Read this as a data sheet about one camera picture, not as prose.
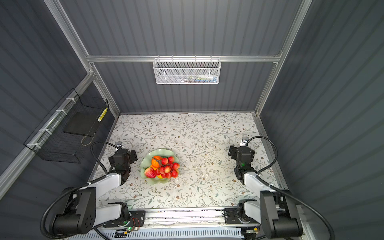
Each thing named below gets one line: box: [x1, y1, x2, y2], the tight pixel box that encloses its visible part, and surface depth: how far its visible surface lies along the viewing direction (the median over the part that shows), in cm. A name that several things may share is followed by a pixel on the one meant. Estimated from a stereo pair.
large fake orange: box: [151, 155, 163, 168], surface depth 84 cm
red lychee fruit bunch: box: [155, 156, 180, 179], surface depth 82 cm
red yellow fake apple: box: [144, 167, 156, 179], surface depth 84 cm
